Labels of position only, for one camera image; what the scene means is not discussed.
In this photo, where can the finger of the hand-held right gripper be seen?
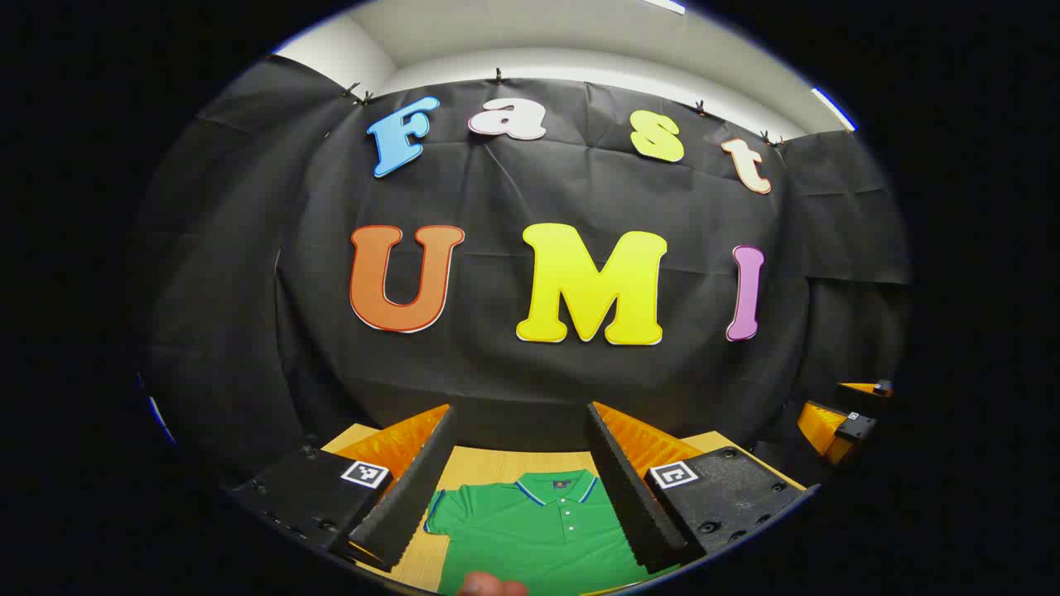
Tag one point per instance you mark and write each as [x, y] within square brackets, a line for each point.
[857, 428]
[883, 387]

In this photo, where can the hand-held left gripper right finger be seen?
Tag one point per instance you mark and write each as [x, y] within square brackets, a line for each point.
[621, 480]

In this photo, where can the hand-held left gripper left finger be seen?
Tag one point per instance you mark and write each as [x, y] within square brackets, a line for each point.
[422, 480]

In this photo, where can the green T-shirt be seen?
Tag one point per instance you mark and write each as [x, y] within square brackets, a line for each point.
[538, 538]

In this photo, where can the black backdrop cloth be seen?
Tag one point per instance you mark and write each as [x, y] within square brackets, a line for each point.
[497, 190]

